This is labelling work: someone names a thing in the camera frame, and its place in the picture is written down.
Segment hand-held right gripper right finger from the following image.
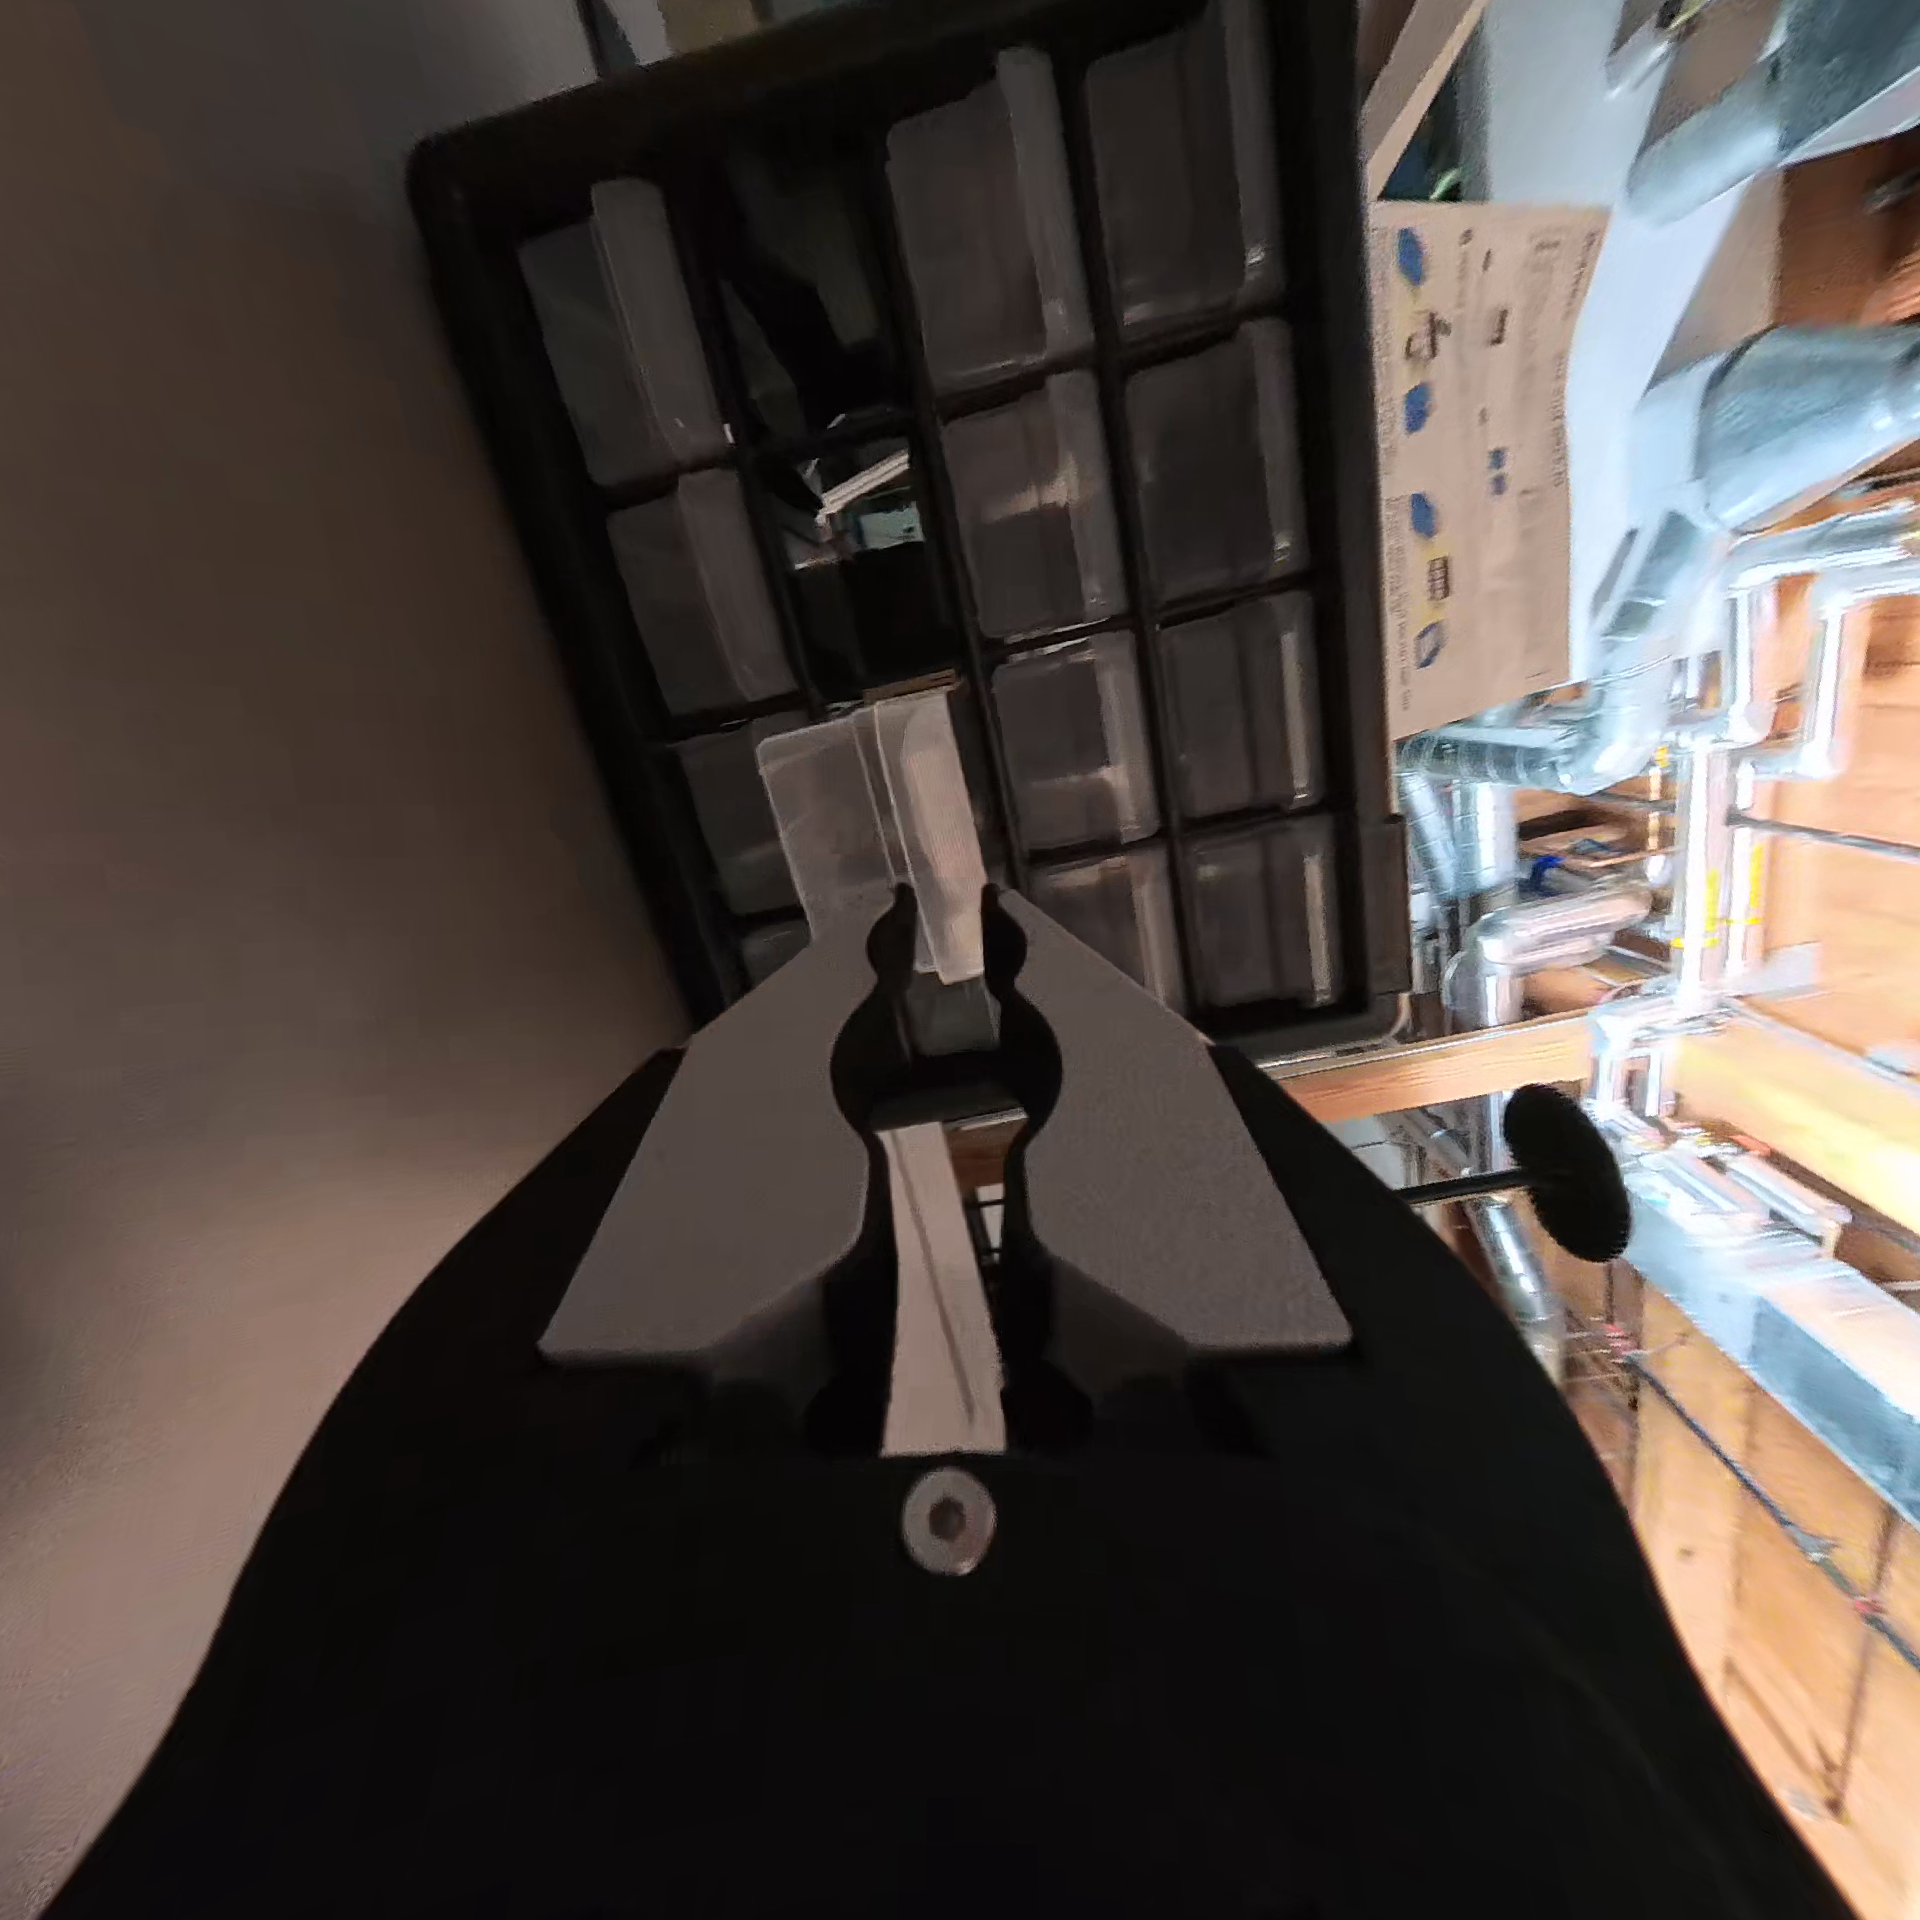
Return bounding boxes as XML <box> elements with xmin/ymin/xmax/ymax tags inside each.
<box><xmin>984</xmin><ymin>884</ymin><xmax>1355</xmax><ymax>1408</ymax></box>

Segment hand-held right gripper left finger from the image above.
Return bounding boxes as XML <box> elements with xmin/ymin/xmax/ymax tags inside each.
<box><xmin>538</xmin><ymin>884</ymin><xmax>921</xmax><ymax>1408</ymax></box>

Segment clear plastic drawer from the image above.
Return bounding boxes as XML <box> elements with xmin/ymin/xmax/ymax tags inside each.
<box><xmin>754</xmin><ymin>697</ymin><xmax>1004</xmax><ymax>1052</ymax></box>

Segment black drawer cabinet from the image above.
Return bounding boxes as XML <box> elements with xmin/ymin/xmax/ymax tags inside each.
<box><xmin>408</xmin><ymin>0</ymin><xmax>1419</xmax><ymax>1068</ymax></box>

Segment wooden ceiling beam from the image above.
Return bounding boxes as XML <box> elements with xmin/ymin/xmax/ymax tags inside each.
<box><xmin>1259</xmin><ymin>1012</ymin><xmax>1920</xmax><ymax>1192</ymax></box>

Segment black round pad on rod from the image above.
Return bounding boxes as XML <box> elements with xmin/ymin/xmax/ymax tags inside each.
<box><xmin>1409</xmin><ymin>1083</ymin><xmax>1635</xmax><ymax>1261</ymax></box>

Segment thin metal pipe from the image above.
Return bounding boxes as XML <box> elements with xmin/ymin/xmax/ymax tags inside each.
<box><xmin>1394</xmin><ymin>510</ymin><xmax>1920</xmax><ymax>1145</ymax></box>

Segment printed instruction poster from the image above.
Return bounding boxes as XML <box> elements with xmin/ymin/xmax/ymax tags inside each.
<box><xmin>1367</xmin><ymin>201</ymin><xmax>1615</xmax><ymax>740</ymax></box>

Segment silver ventilation duct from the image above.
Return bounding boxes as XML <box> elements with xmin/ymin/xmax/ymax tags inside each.
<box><xmin>1632</xmin><ymin>322</ymin><xmax>1920</xmax><ymax>530</ymax></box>

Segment black rectangular duct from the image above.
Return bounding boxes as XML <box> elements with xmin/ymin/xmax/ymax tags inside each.
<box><xmin>1612</xmin><ymin>0</ymin><xmax>1920</xmax><ymax>214</ymax></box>

